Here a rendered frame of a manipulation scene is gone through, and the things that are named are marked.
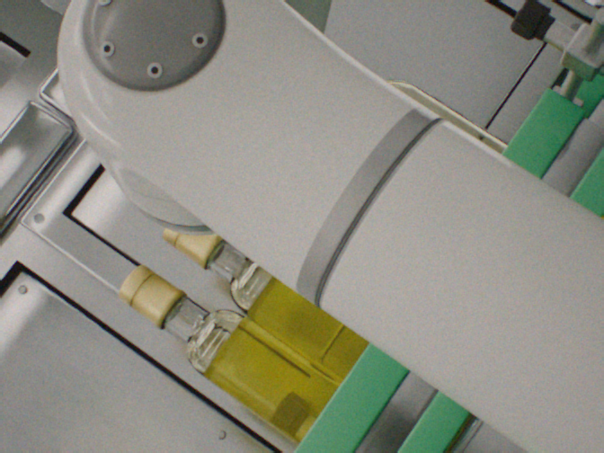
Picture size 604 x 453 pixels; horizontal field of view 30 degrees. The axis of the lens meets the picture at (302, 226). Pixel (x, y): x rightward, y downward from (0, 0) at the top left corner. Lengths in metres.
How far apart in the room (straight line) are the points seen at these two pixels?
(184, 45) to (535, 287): 0.16
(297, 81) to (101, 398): 0.67
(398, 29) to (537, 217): 0.69
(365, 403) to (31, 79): 0.56
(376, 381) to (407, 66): 0.43
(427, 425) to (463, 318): 0.33
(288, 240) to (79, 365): 0.66
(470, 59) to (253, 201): 0.67
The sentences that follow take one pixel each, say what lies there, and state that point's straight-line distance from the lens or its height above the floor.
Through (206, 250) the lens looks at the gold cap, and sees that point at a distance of 0.90.
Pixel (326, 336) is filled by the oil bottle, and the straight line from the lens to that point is 0.86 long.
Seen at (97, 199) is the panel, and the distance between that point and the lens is 1.08.
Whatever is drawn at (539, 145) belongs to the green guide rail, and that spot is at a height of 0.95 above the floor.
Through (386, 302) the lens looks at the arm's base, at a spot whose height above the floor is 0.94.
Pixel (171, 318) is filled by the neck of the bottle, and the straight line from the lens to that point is 0.89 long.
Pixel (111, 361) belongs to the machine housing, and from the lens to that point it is 1.08.
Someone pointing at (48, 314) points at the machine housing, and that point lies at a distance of 1.10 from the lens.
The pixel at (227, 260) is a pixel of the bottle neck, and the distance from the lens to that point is 0.89.
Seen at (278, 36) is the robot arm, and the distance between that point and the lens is 0.46.
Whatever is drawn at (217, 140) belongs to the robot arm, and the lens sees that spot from 0.44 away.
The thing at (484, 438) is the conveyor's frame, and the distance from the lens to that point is 0.73.
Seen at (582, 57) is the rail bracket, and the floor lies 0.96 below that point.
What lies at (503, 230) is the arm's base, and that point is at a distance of 0.43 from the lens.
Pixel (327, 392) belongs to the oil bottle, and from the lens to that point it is 0.86.
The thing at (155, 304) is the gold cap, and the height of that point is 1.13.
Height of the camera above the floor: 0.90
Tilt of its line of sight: 11 degrees up
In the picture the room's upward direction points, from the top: 56 degrees counter-clockwise
